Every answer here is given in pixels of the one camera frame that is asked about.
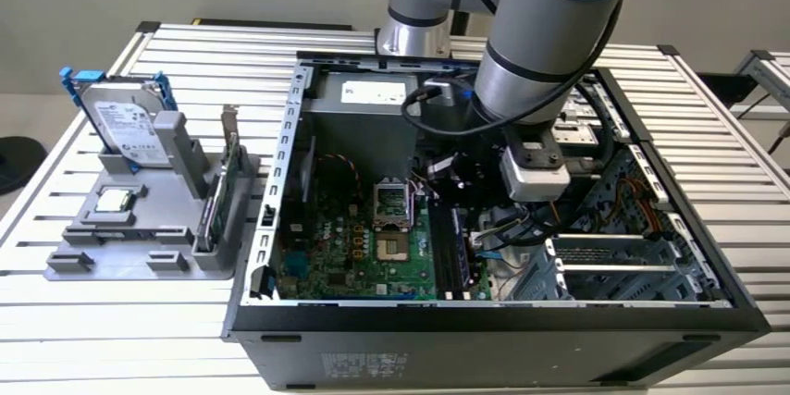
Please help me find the black RAM slot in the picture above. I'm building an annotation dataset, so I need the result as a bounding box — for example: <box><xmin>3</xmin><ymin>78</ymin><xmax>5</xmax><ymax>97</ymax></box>
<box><xmin>437</xmin><ymin>208</ymin><xmax>457</xmax><ymax>300</ymax></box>
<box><xmin>430</xmin><ymin>207</ymin><xmax>450</xmax><ymax>300</ymax></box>

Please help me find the thin metal locking lever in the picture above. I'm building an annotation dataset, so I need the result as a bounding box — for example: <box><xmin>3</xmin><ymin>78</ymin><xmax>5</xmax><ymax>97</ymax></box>
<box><xmin>406</xmin><ymin>178</ymin><xmax>421</xmax><ymax>231</ymax></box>

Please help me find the silver socket cover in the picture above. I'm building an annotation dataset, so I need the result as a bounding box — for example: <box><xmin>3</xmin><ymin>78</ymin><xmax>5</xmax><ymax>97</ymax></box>
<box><xmin>373</xmin><ymin>176</ymin><xmax>414</xmax><ymax>229</ymax></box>

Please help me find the tall grey drive cage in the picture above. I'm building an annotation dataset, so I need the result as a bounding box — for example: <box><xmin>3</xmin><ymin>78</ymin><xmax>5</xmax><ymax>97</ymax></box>
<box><xmin>552</xmin><ymin>75</ymin><xmax>622</xmax><ymax>151</ymax></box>

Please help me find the grey power supply unit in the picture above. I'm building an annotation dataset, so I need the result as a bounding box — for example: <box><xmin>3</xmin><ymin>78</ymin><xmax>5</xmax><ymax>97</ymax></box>
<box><xmin>301</xmin><ymin>73</ymin><xmax>428</xmax><ymax>183</ymax></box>

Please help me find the CPU socket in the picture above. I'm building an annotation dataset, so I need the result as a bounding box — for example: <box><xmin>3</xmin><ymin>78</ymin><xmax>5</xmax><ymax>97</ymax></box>
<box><xmin>373</xmin><ymin>228</ymin><xmax>416</xmax><ymax>265</ymax></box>

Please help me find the green motherboard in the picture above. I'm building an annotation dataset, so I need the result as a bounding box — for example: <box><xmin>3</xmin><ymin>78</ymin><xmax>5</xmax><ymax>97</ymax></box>
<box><xmin>274</xmin><ymin>154</ymin><xmax>496</xmax><ymax>302</ymax></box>

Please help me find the low silver disk bay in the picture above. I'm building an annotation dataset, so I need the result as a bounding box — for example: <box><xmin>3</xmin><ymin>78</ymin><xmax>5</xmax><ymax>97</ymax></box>
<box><xmin>512</xmin><ymin>232</ymin><xmax>724</xmax><ymax>302</ymax></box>

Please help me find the blue expansion slot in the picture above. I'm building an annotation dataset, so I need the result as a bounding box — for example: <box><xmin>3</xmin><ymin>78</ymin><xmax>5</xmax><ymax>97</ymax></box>
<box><xmin>319</xmin><ymin>291</ymin><xmax>417</xmax><ymax>301</ymax></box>

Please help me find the black PC case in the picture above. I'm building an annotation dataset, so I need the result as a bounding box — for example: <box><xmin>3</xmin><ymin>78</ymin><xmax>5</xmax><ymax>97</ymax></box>
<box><xmin>221</xmin><ymin>49</ymin><xmax>773</xmax><ymax>391</ymax></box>

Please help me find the green graphics card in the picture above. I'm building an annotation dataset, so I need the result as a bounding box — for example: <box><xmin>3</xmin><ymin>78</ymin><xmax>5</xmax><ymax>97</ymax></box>
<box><xmin>195</xmin><ymin>104</ymin><xmax>243</xmax><ymax>253</ymax></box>

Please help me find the white case label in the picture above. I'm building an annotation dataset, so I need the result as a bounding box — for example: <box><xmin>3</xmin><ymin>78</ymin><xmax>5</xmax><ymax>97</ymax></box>
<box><xmin>321</xmin><ymin>351</ymin><xmax>410</xmax><ymax>381</ymax></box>

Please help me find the grey parts rack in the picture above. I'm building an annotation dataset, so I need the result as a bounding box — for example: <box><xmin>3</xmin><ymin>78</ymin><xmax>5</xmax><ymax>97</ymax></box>
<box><xmin>42</xmin><ymin>110</ymin><xmax>261</xmax><ymax>283</ymax></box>

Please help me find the metal slat side table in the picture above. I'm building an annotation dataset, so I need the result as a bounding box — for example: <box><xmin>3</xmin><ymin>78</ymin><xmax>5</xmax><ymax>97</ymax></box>
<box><xmin>730</xmin><ymin>48</ymin><xmax>790</xmax><ymax>119</ymax></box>

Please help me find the hard disk in blue carrier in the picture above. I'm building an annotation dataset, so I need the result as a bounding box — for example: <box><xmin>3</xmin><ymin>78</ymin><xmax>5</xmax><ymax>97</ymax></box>
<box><xmin>58</xmin><ymin>68</ymin><xmax>181</xmax><ymax>170</ymax></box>

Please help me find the silver CPU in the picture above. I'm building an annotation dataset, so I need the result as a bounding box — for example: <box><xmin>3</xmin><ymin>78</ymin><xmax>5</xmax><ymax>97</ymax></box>
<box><xmin>91</xmin><ymin>189</ymin><xmax>137</xmax><ymax>214</ymax></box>

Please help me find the black round floor object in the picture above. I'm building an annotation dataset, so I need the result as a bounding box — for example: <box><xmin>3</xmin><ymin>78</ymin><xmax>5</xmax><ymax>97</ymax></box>
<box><xmin>0</xmin><ymin>135</ymin><xmax>50</xmax><ymax>196</ymax></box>

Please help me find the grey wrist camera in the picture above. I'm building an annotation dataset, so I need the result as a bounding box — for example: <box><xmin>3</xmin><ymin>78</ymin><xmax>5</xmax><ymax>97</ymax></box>
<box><xmin>498</xmin><ymin>133</ymin><xmax>573</xmax><ymax>203</ymax></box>
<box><xmin>421</xmin><ymin>76</ymin><xmax>464</xmax><ymax>108</ymax></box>

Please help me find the thick black cable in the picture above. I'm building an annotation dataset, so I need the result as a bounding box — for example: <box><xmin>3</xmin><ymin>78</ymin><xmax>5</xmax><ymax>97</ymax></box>
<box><xmin>400</xmin><ymin>0</ymin><xmax>629</xmax><ymax>137</ymax></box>

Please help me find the black cable bundle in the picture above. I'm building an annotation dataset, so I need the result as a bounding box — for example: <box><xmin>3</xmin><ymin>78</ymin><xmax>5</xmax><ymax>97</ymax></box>
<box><xmin>478</xmin><ymin>200</ymin><xmax>598</xmax><ymax>257</ymax></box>

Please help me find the red black twisted wire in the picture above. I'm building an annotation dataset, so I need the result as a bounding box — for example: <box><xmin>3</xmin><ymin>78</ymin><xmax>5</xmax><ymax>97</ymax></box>
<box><xmin>317</xmin><ymin>152</ymin><xmax>368</xmax><ymax>198</ymax></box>

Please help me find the orange yellow wire bundle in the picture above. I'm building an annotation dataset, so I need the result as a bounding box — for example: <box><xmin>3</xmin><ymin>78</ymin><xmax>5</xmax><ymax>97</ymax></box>
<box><xmin>617</xmin><ymin>176</ymin><xmax>664</xmax><ymax>235</ymax></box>

